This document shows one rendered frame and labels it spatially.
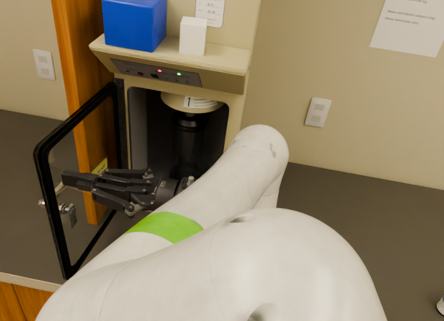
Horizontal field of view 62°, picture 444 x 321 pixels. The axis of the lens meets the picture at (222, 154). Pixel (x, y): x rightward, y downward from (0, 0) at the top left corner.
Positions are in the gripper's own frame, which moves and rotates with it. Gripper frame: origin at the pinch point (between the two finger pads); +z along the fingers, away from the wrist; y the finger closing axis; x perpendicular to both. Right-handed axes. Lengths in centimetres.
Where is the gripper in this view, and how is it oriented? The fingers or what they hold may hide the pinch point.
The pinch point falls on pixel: (79, 180)
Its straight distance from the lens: 81.2
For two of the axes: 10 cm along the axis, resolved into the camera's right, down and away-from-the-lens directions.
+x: -1.1, 7.9, 6.0
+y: -1.5, 5.8, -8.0
